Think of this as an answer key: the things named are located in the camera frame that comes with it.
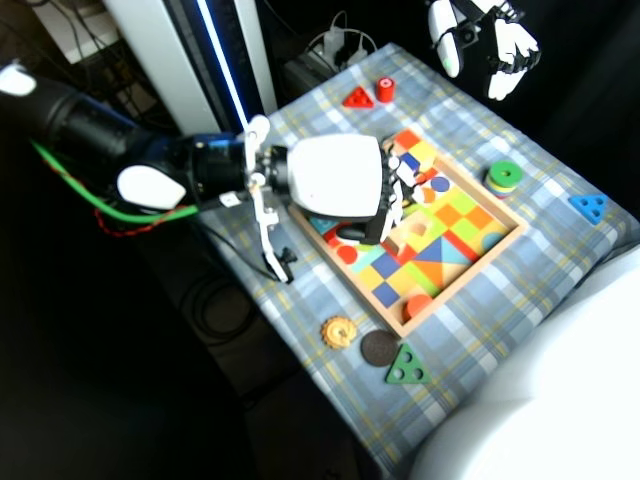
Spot green triangle block with holes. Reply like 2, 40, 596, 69
383, 342, 432, 386

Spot coiled black cable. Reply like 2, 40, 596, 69
182, 274, 256, 346

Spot stacked coloured wooden rings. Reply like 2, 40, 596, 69
482, 159, 525, 200

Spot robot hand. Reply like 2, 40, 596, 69
485, 17, 543, 101
287, 133, 439, 247

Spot blue plaid table cloth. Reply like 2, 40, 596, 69
197, 42, 640, 480

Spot blue triangle block with holes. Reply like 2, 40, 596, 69
567, 193, 610, 225

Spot yellow swirl toy cookie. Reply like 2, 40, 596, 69
319, 314, 359, 351

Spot square wooden tray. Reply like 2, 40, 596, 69
288, 127, 530, 340

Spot red wooden cylinder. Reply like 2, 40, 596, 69
374, 75, 397, 104

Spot brown round toy cookie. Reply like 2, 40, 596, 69
359, 328, 401, 366

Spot white power plug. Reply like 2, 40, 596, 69
307, 12, 379, 69

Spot red triangle block with holes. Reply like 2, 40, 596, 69
341, 85, 376, 110

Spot white column with blue light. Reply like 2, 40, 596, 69
102, 0, 279, 136

